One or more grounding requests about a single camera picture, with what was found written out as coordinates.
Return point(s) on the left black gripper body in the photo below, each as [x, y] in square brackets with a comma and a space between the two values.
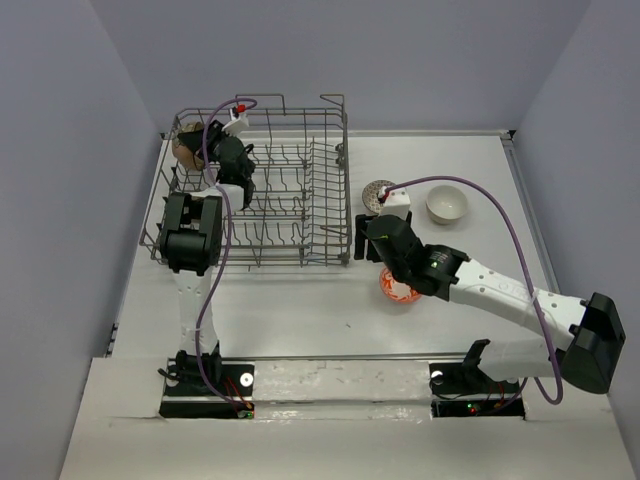
[215, 135]

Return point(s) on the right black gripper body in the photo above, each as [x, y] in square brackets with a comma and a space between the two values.
[396, 270]

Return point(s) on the brown glazed bowl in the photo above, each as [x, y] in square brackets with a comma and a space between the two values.
[189, 159]

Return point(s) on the white bowl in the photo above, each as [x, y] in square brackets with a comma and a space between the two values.
[446, 204]

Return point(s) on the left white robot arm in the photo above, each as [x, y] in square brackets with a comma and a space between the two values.
[195, 235]

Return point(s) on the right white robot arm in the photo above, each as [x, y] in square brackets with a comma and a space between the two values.
[578, 340]

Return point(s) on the patterned grey bowl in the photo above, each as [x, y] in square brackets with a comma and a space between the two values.
[370, 195]

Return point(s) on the orange floral bowl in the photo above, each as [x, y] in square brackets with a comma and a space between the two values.
[397, 291]

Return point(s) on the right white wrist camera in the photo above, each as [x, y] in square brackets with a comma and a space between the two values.
[395, 202]

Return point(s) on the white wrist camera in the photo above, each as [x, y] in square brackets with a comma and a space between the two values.
[238, 122]
[395, 202]

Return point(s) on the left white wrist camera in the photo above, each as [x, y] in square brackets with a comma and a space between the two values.
[238, 122]

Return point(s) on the grey wire dish rack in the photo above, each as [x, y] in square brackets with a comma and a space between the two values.
[300, 214]

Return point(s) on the metal rail bar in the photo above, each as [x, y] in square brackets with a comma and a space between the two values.
[441, 356]

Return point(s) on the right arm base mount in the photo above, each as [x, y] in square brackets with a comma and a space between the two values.
[461, 390]

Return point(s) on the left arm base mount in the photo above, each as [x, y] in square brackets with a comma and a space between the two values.
[207, 387]

